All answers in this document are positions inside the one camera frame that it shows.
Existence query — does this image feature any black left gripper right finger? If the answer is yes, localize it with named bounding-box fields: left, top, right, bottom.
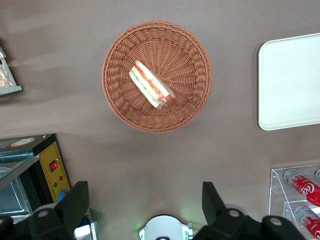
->
left=192, top=181, right=251, bottom=240

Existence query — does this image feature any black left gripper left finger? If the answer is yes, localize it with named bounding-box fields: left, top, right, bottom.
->
left=14, top=181, right=90, bottom=240

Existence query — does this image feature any plastic-wrapped triangle sandwich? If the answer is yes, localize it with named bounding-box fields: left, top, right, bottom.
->
left=128, top=60, right=177, bottom=110

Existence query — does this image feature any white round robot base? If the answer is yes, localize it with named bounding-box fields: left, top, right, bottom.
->
left=138, top=214, right=194, bottom=240

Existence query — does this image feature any white rectangular plastic tray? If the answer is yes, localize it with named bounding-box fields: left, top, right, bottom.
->
left=257, top=32, right=320, bottom=131

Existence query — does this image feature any round brown wicker basket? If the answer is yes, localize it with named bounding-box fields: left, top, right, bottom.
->
left=101, top=19, right=213, bottom=133

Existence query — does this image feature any black food warmer, yellow panel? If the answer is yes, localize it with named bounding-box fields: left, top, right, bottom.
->
left=0, top=133, right=72, bottom=222

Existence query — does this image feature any clear acrylic can rack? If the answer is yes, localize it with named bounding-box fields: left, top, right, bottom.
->
left=268, top=163, right=320, bottom=240

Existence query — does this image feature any red cola can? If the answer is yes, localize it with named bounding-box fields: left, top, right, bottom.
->
left=293, top=205, right=320, bottom=240
left=283, top=168, right=320, bottom=207

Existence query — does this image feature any bagged bread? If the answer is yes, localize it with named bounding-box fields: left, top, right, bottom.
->
left=0, top=64, right=14, bottom=88

